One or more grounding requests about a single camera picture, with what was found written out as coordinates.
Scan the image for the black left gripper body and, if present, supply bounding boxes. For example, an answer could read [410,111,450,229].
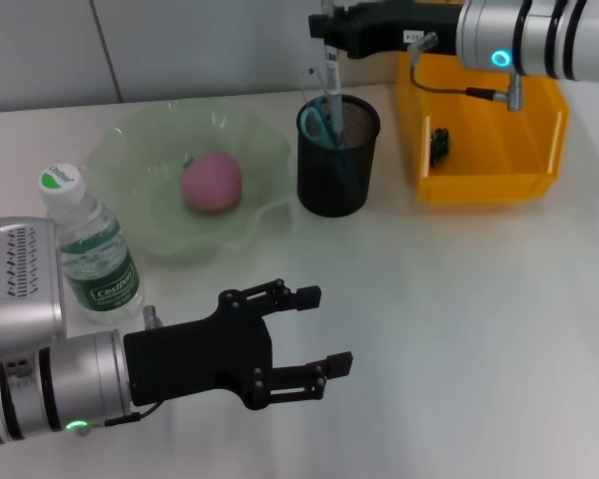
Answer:
[123,287,276,411]

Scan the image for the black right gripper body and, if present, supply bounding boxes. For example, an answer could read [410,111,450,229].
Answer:
[342,0,468,60]

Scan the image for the clear plastic ruler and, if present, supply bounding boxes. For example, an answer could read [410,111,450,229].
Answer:
[297,65,338,121]

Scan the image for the silver ballpoint pen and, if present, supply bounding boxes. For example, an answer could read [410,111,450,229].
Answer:
[320,0,346,150]

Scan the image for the blue scissors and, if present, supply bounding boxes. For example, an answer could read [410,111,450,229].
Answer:
[299,95,363,199]

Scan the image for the green plastic wrapper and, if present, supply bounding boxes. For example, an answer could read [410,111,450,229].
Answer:
[430,127,453,169]

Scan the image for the clear water bottle green label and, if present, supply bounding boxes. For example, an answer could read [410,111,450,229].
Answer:
[37,162,145,325]

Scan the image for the pink peach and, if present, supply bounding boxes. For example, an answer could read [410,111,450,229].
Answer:
[180,152,244,215]

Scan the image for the black mesh pen holder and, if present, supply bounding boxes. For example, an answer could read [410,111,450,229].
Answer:
[296,93,382,219]

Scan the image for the green glass fruit plate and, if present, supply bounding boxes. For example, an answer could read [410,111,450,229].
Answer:
[82,98,294,265]

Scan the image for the yellow plastic bin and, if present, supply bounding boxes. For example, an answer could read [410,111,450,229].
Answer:
[396,49,571,207]

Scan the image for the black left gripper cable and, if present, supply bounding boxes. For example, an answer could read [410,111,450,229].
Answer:
[103,401,161,428]

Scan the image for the right gripper cable silver plug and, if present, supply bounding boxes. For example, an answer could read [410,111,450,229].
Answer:
[408,30,525,112]

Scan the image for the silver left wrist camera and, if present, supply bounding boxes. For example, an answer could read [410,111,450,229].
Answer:
[0,217,67,363]

